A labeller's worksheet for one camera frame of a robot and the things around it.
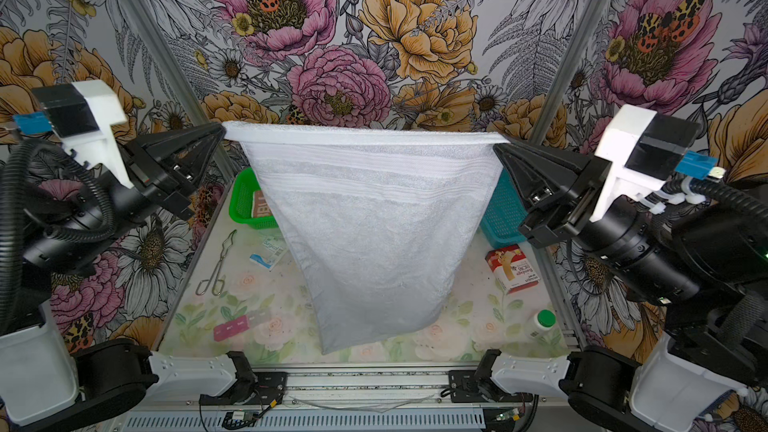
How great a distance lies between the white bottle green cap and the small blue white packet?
2.55ft

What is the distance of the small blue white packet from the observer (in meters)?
0.98

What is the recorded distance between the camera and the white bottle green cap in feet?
2.53
